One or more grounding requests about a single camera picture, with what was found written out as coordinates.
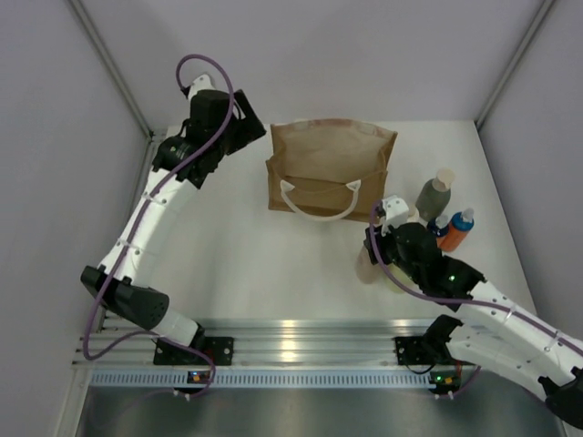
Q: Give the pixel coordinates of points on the white slotted cable duct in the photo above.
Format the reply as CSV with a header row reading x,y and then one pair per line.
x,y
262,379

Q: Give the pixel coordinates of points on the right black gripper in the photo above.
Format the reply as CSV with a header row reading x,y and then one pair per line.
x,y
382,240

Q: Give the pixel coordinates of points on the brown canvas tote bag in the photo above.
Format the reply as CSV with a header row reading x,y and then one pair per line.
x,y
328,169

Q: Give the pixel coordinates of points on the beige pump bottle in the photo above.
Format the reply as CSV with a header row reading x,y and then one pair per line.
x,y
366,271

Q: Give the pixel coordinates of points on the grey-green spray bottle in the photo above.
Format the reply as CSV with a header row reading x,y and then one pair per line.
x,y
435,195

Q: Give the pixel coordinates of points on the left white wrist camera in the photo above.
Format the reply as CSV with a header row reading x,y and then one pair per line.
x,y
202,82

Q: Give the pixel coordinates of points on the aluminium corner post left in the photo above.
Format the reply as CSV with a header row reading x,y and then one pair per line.
x,y
90,30

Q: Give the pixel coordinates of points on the yellow-green pump bottle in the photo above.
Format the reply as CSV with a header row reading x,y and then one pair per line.
x,y
400,277

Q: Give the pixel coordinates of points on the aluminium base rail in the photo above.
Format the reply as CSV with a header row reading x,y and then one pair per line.
x,y
277,343

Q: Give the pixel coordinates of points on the cream round-cap bottle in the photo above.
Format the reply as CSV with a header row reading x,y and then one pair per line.
x,y
413,216

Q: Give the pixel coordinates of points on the orange bottle blue cap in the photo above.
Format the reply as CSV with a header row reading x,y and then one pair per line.
x,y
460,225

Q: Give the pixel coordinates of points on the aluminium corner post right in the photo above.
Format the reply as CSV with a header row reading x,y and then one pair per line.
x,y
527,39

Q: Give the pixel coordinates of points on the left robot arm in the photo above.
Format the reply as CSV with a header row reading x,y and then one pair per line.
x,y
122,279

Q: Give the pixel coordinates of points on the aluminium corner post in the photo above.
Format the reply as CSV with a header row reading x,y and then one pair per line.
x,y
527,39
90,30

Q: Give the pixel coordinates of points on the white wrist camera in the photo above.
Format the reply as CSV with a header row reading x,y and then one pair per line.
x,y
202,82
393,213

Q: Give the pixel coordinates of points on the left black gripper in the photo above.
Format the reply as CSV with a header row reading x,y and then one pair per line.
x,y
247,128

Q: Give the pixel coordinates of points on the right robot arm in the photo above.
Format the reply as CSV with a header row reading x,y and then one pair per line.
x,y
487,328

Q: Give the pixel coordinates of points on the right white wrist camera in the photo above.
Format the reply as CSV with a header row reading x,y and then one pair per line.
x,y
393,213

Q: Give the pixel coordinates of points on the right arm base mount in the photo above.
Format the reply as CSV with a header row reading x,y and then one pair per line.
x,y
422,350

